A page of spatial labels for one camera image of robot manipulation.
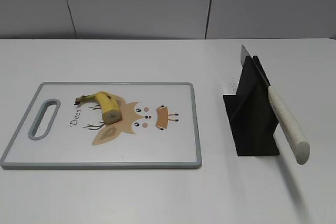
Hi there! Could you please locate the yellow banana with stem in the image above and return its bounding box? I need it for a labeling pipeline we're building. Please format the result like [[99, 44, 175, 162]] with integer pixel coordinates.
[[74, 91, 122, 125]]

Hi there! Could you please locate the knife with white handle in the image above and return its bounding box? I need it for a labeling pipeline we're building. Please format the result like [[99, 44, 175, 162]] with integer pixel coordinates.
[[240, 44, 311, 166]]

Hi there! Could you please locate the black knife stand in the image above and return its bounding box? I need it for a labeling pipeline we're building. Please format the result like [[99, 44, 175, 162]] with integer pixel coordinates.
[[223, 56, 279, 156]]

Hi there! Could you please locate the white cutting board grey rim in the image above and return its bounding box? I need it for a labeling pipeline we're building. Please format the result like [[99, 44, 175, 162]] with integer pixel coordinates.
[[1, 82, 202, 169]]

